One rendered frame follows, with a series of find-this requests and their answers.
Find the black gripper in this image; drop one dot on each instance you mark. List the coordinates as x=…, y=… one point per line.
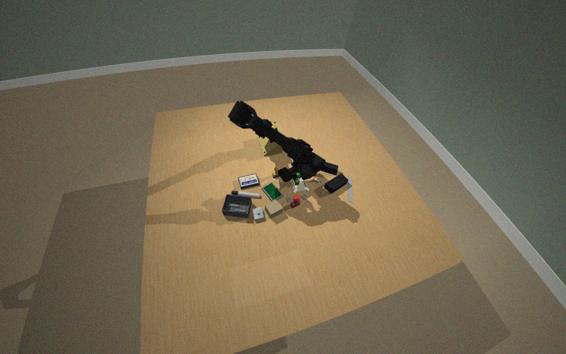
x=291, y=173

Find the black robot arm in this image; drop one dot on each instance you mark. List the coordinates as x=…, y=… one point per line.
x=298, y=150

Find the white rounded cylinder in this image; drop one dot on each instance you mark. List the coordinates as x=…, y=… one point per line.
x=248, y=194

